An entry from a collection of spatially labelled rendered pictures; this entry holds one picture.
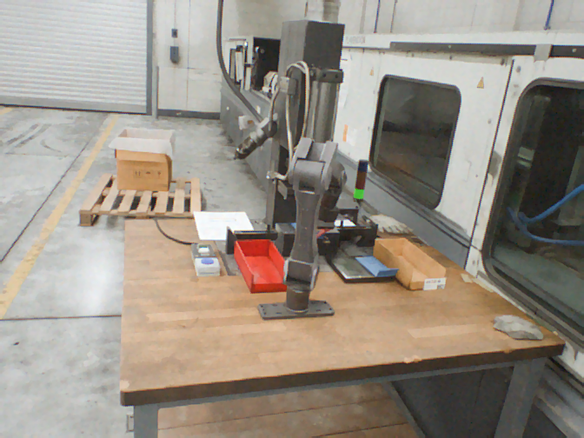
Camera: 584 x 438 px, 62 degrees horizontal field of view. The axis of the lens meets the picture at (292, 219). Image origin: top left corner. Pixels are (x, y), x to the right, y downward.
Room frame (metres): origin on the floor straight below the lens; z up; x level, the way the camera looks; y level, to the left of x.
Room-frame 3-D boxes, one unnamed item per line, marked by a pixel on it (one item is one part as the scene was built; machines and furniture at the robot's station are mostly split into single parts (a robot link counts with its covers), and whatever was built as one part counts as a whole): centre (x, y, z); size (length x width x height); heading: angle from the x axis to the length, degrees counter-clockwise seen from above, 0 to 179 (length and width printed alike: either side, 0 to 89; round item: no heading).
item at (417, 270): (1.50, -0.40, 0.93); 0.25 x 0.13 x 0.08; 19
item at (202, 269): (1.35, 0.24, 0.90); 0.07 x 0.07 x 0.06; 19
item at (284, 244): (1.59, -0.06, 0.94); 0.20 x 0.10 x 0.07; 109
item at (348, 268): (1.46, -0.24, 0.91); 0.17 x 0.16 x 0.02; 109
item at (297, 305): (1.16, -0.04, 0.94); 0.20 x 0.07 x 0.08; 109
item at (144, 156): (4.77, 1.51, 0.40); 0.67 x 0.60 x 0.50; 11
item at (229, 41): (8.62, 0.81, 1.24); 2.95 x 0.98 x 0.90; 16
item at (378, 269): (1.46, -0.29, 0.93); 0.15 x 0.07 x 0.03; 23
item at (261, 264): (1.37, 0.08, 0.93); 0.25 x 0.12 x 0.06; 19
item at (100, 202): (4.49, 1.40, 0.07); 1.20 x 1.00 x 0.14; 13
